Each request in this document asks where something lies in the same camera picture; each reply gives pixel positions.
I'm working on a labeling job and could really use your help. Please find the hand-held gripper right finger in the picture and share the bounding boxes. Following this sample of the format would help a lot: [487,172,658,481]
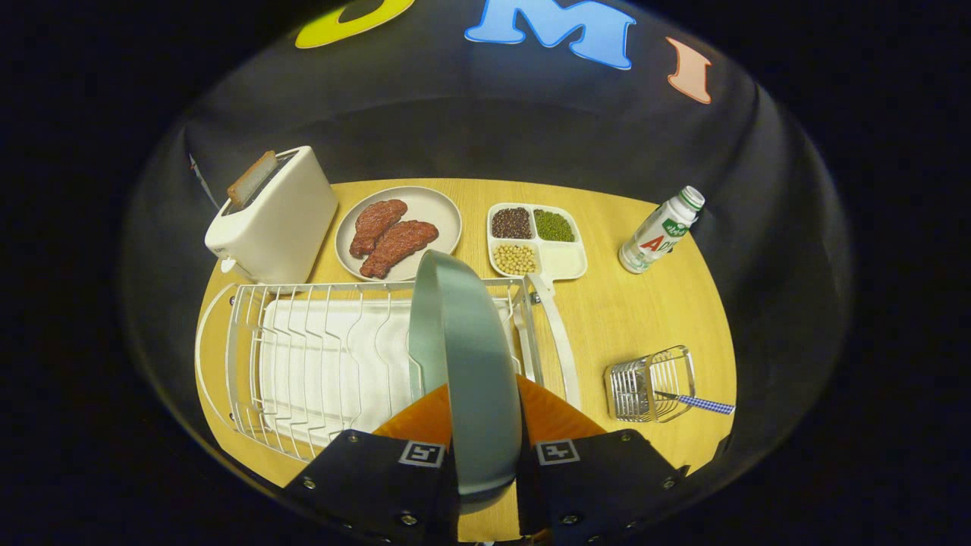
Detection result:
[516,374,687,546]

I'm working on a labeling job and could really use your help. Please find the pale green plate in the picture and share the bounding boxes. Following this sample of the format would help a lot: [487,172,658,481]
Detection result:
[408,249,524,501]

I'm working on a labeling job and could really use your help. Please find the beige round plate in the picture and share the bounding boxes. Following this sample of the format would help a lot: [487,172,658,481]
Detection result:
[335,186,463,283]

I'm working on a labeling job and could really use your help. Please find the pile of yellow soybeans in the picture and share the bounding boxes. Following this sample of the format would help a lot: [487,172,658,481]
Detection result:
[493,243,541,276]

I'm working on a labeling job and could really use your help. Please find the white drain tray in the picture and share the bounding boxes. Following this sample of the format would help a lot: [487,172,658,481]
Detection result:
[258,297,524,448]

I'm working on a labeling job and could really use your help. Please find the white divided tray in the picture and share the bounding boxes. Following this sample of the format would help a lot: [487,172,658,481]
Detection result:
[486,202,589,283]

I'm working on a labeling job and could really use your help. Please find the white wire dish rack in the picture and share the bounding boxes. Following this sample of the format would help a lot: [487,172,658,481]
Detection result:
[194,273,583,463]

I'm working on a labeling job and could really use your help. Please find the pile of dark red beans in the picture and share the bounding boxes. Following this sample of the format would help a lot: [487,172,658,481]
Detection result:
[492,207,533,240]

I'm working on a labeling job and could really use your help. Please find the pile of green beans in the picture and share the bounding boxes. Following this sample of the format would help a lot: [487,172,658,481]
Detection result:
[533,209,576,243]

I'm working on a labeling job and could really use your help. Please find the brown meat piece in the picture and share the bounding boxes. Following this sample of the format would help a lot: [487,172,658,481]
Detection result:
[349,199,409,259]
[359,220,440,280]

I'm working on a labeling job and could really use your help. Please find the white toaster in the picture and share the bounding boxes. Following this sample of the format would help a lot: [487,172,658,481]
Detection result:
[204,146,339,285]

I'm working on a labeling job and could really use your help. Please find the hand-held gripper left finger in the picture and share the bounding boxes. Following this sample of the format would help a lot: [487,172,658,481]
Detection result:
[281,383,461,546]

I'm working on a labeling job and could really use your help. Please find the black backdrop cloth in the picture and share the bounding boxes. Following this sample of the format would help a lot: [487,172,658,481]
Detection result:
[118,0,854,486]

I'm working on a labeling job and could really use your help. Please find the toast slice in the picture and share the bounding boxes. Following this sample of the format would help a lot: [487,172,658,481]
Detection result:
[227,150,278,209]

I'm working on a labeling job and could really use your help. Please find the white drink bottle green cap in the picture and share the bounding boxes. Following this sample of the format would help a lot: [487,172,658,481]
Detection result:
[617,186,706,275]

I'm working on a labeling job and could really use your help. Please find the metal wire basket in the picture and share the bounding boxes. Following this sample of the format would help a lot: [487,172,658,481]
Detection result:
[604,345,696,424]

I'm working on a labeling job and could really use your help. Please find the spoon with blue checkered handle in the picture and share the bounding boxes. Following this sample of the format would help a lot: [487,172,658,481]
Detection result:
[652,390,737,416]

